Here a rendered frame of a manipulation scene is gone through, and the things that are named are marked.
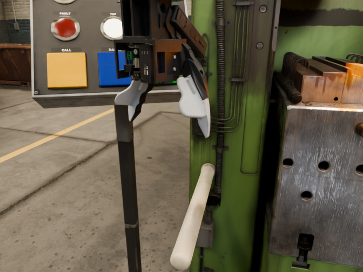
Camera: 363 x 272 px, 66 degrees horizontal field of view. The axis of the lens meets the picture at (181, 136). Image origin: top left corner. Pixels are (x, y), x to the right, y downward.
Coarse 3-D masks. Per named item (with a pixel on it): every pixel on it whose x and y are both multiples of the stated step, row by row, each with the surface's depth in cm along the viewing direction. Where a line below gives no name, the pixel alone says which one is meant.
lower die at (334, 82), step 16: (320, 64) 86; (336, 64) 76; (304, 80) 70; (320, 80) 69; (336, 80) 69; (352, 80) 68; (304, 96) 72; (320, 96) 71; (336, 96) 70; (352, 96) 69
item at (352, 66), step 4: (348, 64) 70; (352, 64) 68; (356, 64) 67; (360, 64) 67; (352, 68) 67; (356, 68) 65; (360, 68) 63; (352, 72) 67; (356, 72) 65; (360, 72) 62; (360, 76) 62
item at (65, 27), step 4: (60, 20) 59; (64, 20) 59; (68, 20) 59; (56, 24) 59; (60, 24) 59; (64, 24) 59; (68, 24) 59; (72, 24) 59; (56, 28) 58; (60, 28) 58; (64, 28) 59; (68, 28) 59; (72, 28) 59; (76, 28) 59; (56, 32) 58; (60, 32) 58; (64, 32) 58; (68, 32) 59; (72, 32) 59; (60, 36) 58; (64, 36) 58; (68, 36) 59
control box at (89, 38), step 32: (32, 0) 59; (96, 0) 61; (32, 32) 58; (96, 32) 60; (32, 64) 57; (96, 64) 59; (32, 96) 56; (64, 96) 57; (96, 96) 58; (160, 96) 63
